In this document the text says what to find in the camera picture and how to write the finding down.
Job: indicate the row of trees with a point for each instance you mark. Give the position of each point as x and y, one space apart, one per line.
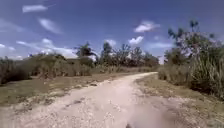
120 56

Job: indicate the pale gravel dirt path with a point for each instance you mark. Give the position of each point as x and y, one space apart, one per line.
110 100

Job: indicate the low green bushes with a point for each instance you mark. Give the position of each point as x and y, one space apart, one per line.
50 66

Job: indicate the dry grass verge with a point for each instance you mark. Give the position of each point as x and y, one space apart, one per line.
30 88
186 100

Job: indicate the tall grass and bushes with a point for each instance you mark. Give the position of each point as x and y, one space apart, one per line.
200 63

